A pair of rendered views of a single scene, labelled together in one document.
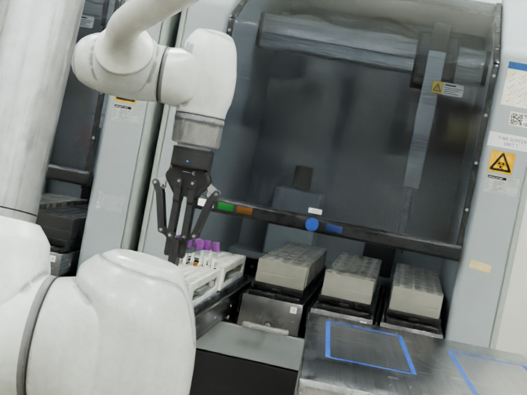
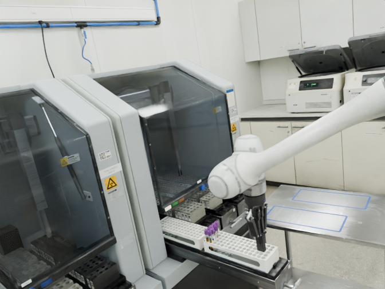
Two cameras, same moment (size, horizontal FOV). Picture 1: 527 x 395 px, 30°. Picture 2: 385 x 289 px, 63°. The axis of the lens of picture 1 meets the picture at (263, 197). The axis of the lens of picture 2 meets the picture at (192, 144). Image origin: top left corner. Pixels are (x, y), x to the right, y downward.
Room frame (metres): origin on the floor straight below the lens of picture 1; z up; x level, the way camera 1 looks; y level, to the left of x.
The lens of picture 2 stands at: (1.33, 1.12, 1.58)
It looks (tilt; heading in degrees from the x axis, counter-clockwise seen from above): 14 degrees down; 305
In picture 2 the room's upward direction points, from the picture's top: 9 degrees counter-clockwise
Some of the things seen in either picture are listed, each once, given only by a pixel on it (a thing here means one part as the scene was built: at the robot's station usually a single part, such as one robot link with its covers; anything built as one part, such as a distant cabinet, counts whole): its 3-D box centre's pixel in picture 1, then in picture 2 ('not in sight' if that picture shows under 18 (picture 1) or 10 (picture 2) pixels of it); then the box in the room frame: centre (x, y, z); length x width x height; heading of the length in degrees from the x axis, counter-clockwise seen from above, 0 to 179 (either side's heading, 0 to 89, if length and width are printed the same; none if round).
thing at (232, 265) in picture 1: (212, 270); (182, 233); (2.19, 0.08, 0.83); 0.30 x 0.10 x 0.06; 172
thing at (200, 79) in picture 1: (201, 71); (247, 157); (1.78, 0.15, 1.24); 0.13 x 0.11 x 0.16; 88
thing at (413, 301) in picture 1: (416, 303); not in sight; (2.17, -0.38, 0.85); 0.12 x 0.02 x 0.06; 81
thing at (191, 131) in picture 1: (197, 132); (253, 185); (1.78, 0.14, 1.13); 0.09 x 0.09 x 0.06
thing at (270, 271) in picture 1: (281, 275); (196, 213); (2.21, -0.07, 0.85); 0.12 x 0.02 x 0.06; 83
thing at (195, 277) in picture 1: (179, 286); (239, 250); (1.88, 0.13, 0.83); 0.30 x 0.10 x 0.06; 172
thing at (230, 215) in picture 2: (348, 306); (185, 205); (2.42, -0.26, 0.78); 0.73 x 0.14 x 0.09; 172
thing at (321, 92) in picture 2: not in sight; (320, 78); (2.09, -2.53, 1.22); 0.62 x 0.56 x 0.64; 80
